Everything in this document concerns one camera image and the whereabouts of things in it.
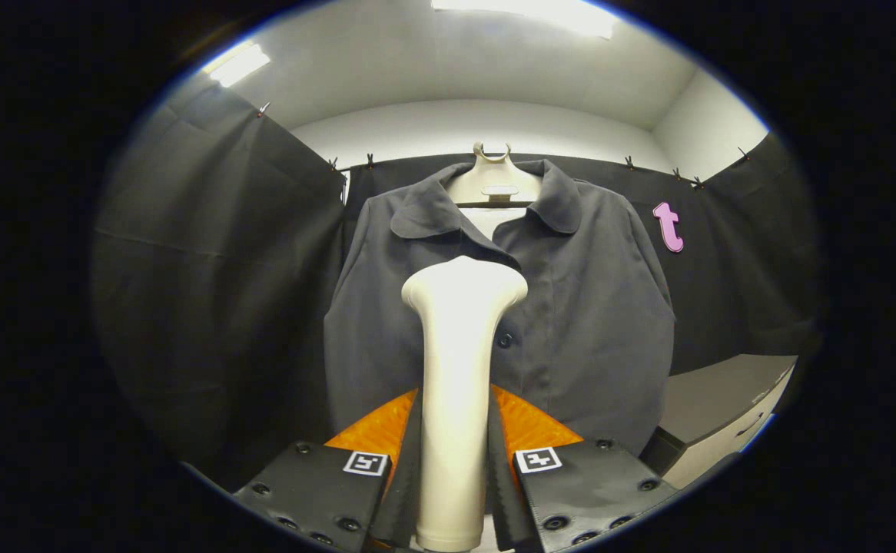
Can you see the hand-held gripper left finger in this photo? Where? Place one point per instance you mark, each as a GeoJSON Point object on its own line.
{"type": "Point", "coordinates": [406, 476]}

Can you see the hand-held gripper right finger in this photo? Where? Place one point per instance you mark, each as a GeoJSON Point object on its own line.
{"type": "Point", "coordinates": [500, 484]}

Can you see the white garment steamer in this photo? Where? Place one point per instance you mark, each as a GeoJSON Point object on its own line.
{"type": "Point", "coordinates": [456, 399]}

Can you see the dark grey button shirt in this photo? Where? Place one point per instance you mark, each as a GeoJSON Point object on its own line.
{"type": "Point", "coordinates": [594, 330]}

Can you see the white garment hanger form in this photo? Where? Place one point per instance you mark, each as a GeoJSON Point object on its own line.
{"type": "Point", "coordinates": [494, 178]}

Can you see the grey cabinet with dark top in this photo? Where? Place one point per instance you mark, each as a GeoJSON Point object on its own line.
{"type": "Point", "coordinates": [717, 399]}

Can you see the black backdrop cloth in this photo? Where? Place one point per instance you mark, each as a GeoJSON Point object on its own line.
{"type": "Point", "coordinates": [210, 269]}

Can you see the row of black cloth clips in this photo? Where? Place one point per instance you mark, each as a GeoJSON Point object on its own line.
{"type": "Point", "coordinates": [370, 160]}

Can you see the narrow ceiling light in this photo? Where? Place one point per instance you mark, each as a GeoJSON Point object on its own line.
{"type": "Point", "coordinates": [237, 65]}

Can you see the large rectangular ceiling light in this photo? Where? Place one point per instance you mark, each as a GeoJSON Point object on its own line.
{"type": "Point", "coordinates": [532, 11]}

